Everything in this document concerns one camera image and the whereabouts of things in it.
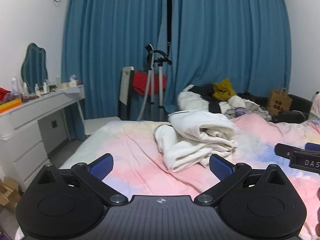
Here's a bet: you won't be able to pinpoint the black garment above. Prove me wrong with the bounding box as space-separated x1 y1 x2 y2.
192 85 221 113

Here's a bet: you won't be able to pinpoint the white tissue pack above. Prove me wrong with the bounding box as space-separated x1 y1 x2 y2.
68 74 79 88

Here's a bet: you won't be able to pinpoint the white dressing table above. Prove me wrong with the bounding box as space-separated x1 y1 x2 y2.
0 84 87 193

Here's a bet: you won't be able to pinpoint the pastel tie-dye blanket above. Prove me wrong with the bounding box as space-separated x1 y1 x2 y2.
15 114 320 240

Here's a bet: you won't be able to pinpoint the pile of pale clothes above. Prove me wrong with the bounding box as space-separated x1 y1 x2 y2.
219 96 272 121

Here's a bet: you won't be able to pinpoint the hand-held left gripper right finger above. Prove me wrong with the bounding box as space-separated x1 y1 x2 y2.
194 154 288 207

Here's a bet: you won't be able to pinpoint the mustard yellow garment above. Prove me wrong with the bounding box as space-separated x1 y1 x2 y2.
212 78 237 102

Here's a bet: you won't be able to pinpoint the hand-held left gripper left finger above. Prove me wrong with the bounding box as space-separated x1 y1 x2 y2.
37 153 128 207

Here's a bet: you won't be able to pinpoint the orange box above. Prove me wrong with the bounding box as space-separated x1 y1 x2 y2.
0 98 23 113

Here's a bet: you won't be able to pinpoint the garment steamer stand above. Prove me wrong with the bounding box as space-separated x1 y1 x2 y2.
137 43 173 121

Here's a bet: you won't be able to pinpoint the red garment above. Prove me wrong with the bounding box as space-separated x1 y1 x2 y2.
132 71 167 96

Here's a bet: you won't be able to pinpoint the blue curtain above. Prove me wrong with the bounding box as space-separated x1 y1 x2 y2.
61 0 173 141
160 0 293 121

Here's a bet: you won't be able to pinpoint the clear plastic bottle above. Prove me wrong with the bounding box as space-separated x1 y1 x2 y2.
11 75 21 94

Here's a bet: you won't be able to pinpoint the brown paper bag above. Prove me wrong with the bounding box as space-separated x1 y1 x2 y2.
266 84 293 117

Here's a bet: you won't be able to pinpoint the cardboard boxes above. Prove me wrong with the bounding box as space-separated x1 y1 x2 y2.
0 176 22 208

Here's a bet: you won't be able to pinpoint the white puffy jacket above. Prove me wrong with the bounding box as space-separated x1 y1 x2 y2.
177 84 221 113

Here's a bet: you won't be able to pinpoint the pastel pillow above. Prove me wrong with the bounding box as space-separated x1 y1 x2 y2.
308 91 320 121

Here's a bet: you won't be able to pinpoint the purple printed cloth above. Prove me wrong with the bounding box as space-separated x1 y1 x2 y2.
231 107 247 117

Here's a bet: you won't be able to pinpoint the black and white folding board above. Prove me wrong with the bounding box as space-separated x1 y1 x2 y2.
118 66 136 121

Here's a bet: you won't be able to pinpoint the wavy blue-framed mirror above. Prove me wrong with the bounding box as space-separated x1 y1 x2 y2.
21 43 48 94

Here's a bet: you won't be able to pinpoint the white garment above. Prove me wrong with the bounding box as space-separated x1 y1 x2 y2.
153 110 238 173

